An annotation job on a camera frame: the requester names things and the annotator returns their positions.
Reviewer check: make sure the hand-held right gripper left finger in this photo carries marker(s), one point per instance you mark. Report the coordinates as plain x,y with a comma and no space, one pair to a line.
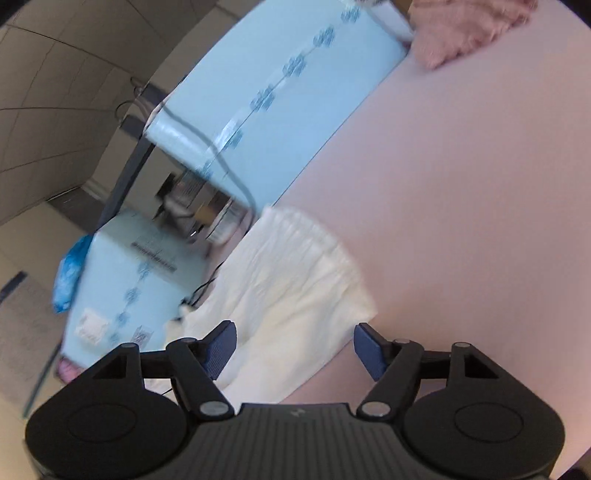
220,347

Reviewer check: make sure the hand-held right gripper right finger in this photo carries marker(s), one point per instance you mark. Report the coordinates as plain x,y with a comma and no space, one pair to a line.
369,350

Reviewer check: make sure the white garment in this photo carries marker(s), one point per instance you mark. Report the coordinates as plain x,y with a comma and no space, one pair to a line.
286,300

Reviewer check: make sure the small light blue carton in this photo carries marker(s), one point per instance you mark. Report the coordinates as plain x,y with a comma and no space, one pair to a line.
115,286

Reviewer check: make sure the small pink item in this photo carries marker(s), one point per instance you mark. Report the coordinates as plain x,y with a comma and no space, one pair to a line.
67,370

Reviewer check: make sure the blue plastic bag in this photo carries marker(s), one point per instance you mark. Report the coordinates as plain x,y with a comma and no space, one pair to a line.
69,272

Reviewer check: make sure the dark blue metal pole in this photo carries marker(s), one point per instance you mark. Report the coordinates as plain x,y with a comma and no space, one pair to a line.
127,180

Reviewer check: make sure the grey floor mat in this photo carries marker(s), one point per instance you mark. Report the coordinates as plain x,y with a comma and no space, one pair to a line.
23,332

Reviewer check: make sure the large light blue carton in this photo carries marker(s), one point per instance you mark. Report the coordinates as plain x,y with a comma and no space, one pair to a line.
323,92

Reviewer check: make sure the pink fluffy cloth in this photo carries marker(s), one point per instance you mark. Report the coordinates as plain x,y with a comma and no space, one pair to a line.
461,27

